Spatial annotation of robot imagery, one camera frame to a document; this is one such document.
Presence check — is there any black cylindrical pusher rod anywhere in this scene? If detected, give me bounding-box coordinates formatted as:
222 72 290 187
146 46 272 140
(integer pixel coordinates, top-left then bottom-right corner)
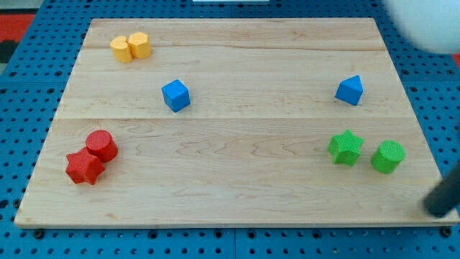
423 168 459 218

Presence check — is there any blue triangle block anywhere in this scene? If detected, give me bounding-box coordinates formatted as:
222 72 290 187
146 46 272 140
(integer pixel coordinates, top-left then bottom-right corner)
335 75 364 106

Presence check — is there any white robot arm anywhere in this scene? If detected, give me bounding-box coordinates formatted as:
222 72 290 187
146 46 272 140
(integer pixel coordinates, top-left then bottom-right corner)
384 0 459 218

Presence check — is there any green cylinder block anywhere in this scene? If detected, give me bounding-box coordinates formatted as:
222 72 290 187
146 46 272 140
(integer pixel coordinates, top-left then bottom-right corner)
371 140 406 174

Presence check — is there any green star block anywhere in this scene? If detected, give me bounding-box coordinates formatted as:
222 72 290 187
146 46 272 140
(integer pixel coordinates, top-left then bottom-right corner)
328 129 364 166

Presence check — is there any wooden board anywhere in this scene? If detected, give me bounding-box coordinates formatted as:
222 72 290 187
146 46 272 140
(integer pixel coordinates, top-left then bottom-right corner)
15 18 459 229

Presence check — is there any blue cube block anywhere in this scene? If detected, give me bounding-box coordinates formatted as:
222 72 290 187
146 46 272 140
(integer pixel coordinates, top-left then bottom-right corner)
161 80 190 112

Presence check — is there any yellow hexagon block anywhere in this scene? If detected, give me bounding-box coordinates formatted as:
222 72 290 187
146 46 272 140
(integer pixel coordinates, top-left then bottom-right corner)
128 32 152 59

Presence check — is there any red cylinder block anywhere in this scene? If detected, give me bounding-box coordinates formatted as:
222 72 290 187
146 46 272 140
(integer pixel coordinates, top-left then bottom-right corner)
86 129 118 163

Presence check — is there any yellow heart block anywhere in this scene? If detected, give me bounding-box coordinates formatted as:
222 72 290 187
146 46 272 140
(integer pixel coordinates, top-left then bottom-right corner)
109 36 133 63

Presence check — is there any red star block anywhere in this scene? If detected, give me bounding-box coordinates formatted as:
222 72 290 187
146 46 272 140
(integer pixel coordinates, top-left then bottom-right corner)
65 147 105 185

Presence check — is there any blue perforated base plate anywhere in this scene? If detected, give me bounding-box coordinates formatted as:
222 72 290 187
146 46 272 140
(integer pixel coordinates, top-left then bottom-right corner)
1 0 459 258

